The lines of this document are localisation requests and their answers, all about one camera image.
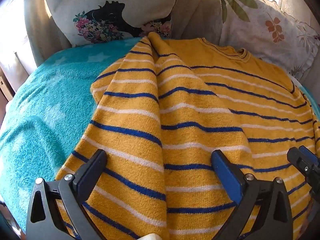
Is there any turquoise star fleece blanket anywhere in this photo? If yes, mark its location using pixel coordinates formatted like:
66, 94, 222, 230
1, 38, 138, 229

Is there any leaf print ruffled pillow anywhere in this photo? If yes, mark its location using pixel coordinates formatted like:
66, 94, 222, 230
219, 0, 319, 81

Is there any woman silhouette floral cushion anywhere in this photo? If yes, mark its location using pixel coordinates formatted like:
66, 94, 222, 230
46, 0, 177, 47

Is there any beige curtain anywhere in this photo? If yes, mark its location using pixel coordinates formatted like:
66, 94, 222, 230
24, 0, 319, 66

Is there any yellow striped knit sweater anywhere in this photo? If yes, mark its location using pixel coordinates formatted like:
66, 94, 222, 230
57, 33, 319, 239

